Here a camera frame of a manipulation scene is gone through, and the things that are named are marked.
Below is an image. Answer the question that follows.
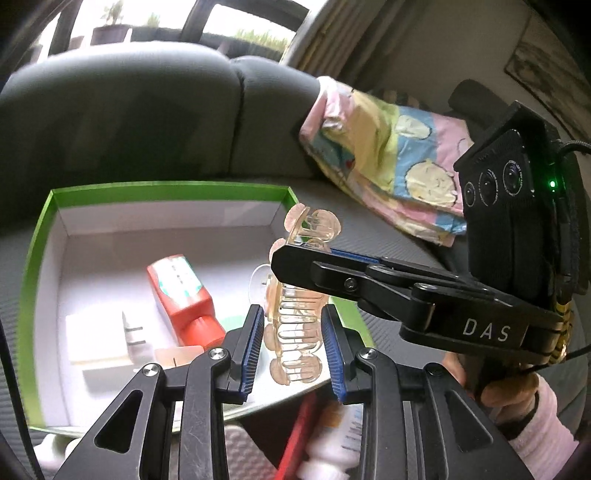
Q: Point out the large white pill bottle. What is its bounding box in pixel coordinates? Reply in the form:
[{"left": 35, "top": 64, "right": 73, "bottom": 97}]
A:
[{"left": 297, "top": 401, "right": 363, "bottom": 480}]

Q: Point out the white usb charger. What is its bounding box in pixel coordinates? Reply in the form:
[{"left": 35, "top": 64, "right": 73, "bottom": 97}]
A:
[{"left": 65, "top": 310, "right": 147, "bottom": 395}]

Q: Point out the red plastic scoop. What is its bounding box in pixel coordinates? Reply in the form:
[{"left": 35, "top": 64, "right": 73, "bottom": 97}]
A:
[{"left": 273, "top": 392, "right": 320, "bottom": 480}]

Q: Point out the white textured pad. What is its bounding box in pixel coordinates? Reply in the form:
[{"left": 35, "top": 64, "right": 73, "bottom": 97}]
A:
[{"left": 224, "top": 424, "right": 276, "bottom": 480}]

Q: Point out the small green-label white bottle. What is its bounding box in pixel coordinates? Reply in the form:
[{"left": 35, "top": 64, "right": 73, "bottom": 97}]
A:
[{"left": 34, "top": 434, "right": 80, "bottom": 474}]

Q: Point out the pink sleeve forearm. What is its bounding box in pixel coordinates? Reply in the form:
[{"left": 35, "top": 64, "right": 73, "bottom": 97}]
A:
[{"left": 509, "top": 376, "right": 579, "bottom": 479}]

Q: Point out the person's right hand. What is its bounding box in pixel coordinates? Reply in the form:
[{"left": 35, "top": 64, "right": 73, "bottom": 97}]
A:
[{"left": 442, "top": 352, "right": 540, "bottom": 425}]

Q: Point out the colourful folded cloth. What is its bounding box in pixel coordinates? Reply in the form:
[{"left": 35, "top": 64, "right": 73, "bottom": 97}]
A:
[{"left": 300, "top": 76, "right": 473, "bottom": 247}]

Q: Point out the green cardboard box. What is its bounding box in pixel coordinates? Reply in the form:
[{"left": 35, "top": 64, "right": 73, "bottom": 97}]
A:
[{"left": 16, "top": 181, "right": 375, "bottom": 436}]

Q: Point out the striped curtain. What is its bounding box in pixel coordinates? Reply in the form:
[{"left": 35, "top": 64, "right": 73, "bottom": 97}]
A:
[{"left": 280, "top": 1, "right": 425, "bottom": 86}]

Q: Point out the black camera box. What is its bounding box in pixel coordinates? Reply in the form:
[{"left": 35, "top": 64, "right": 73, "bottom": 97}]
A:
[{"left": 454, "top": 102, "right": 590, "bottom": 310}]

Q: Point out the black window frame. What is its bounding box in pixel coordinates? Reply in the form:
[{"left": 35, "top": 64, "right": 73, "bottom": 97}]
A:
[{"left": 23, "top": 1, "right": 311, "bottom": 64}]

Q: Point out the framed wall picture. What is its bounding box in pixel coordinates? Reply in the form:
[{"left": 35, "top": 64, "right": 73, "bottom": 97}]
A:
[{"left": 505, "top": 14, "right": 590, "bottom": 140}]

